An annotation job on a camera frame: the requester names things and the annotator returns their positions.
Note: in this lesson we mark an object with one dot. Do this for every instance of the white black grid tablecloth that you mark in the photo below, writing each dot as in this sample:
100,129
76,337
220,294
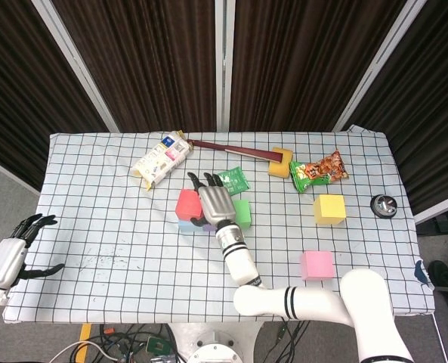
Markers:
133,272

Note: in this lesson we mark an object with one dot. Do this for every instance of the dark blue tablecloth clip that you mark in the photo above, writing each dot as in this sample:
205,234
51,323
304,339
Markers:
420,271

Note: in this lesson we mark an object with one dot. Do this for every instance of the purple foam cube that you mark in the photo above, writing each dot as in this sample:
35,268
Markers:
209,228

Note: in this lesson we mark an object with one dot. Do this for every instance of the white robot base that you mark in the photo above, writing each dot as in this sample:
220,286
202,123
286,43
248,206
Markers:
216,344

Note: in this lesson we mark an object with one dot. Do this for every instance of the white printed snack pack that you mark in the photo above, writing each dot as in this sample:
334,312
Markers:
161,160

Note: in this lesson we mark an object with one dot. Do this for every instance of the black round knob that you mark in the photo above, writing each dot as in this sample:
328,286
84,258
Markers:
383,206

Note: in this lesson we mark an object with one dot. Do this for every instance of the green foam cube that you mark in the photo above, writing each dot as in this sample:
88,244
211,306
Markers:
243,213

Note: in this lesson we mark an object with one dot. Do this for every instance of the green orange snack bag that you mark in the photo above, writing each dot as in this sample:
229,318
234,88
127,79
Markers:
318,170

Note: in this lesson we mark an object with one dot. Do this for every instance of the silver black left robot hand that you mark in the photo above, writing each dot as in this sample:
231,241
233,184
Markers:
6,261

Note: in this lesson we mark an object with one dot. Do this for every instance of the yellow sponge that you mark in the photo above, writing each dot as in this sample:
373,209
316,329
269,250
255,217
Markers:
280,166

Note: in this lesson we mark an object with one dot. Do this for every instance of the dark red book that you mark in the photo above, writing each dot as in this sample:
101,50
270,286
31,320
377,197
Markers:
235,150

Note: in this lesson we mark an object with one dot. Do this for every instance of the green circuit board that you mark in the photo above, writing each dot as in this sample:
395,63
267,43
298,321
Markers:
157,345

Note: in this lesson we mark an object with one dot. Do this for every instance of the green tea sachet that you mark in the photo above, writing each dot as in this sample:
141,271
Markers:
235,181

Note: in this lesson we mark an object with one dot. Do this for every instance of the white partition frame post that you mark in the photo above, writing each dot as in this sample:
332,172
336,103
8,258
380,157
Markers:
223,56
77,68
376,68

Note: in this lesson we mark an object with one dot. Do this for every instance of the red foam cube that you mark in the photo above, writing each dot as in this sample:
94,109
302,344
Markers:
187,204

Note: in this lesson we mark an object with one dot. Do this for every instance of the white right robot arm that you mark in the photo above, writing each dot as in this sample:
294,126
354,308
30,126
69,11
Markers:
314,302

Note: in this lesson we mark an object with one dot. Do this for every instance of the light blue foam cube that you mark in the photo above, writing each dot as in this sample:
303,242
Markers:
187,226

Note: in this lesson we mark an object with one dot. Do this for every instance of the yellow foam cube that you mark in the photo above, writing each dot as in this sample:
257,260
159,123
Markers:
330,210

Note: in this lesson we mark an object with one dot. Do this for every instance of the pink foam cube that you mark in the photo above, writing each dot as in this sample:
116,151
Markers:
317,265

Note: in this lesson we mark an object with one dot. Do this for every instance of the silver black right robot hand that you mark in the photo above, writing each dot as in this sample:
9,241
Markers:
216,204

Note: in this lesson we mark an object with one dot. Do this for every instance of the dark brown partition panel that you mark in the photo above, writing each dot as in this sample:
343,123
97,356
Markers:
144,56
435,94
19,75
303,56

